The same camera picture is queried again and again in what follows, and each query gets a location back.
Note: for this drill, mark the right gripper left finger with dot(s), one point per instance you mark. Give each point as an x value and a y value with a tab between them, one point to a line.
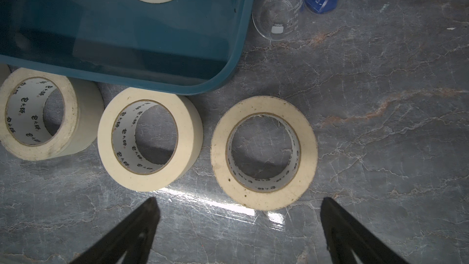
130	241

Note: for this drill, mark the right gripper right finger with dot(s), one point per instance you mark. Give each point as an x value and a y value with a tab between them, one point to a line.
348	240

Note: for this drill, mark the cream tape roll three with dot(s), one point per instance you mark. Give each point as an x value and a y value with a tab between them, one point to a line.
118	148

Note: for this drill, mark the cream tape roll four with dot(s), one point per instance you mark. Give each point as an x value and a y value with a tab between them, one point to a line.
270	193

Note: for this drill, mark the cream tape roll one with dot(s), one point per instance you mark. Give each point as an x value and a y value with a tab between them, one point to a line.
23	131

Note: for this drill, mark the teal plastic storage tray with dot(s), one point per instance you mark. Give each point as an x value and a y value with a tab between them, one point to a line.
185	47

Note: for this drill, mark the glass flask with stopper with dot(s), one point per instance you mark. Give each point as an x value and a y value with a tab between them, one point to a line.
277	20

